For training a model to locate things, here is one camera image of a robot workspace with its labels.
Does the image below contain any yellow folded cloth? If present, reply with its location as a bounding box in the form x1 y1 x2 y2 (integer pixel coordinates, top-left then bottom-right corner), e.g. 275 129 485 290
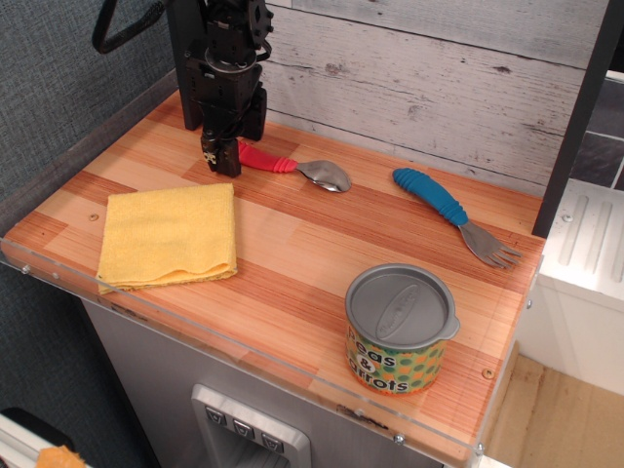
96 183 238 294

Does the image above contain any grey toy fridge cabinet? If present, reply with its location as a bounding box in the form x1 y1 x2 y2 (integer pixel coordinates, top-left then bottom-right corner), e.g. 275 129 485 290
84 302 441 467

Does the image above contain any peas and carrots can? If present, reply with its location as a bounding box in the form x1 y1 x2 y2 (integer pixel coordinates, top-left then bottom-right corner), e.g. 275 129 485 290
345 263 460 396

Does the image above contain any red handled metal spoon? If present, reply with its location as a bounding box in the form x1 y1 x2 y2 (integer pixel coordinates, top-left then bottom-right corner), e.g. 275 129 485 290
238 142 352 193

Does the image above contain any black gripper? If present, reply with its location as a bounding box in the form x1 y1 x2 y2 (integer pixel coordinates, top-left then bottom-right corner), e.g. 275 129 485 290
184 46 267 177

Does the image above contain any white ridged side counter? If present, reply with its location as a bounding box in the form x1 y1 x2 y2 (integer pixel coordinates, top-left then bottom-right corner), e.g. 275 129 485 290
516 180 623 394

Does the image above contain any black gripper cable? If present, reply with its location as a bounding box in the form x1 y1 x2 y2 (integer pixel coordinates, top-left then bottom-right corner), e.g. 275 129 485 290
92 0 167 55

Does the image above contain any orange object bottom left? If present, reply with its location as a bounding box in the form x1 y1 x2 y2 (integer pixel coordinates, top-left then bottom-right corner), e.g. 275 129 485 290
35 446 87 468

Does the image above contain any black right vertical post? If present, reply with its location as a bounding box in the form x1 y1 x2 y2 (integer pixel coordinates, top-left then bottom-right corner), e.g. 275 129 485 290
532 0 623 239

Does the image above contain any blue handled metal fork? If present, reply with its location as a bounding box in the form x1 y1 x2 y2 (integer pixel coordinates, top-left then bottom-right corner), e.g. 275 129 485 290
392 168 522 268

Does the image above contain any silver dispenser panel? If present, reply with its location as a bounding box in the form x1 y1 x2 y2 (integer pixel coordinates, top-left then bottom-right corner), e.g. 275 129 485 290
191 384 312 467

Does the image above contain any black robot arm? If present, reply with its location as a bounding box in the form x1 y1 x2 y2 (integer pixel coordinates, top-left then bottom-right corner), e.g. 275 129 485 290
184 1 273 177

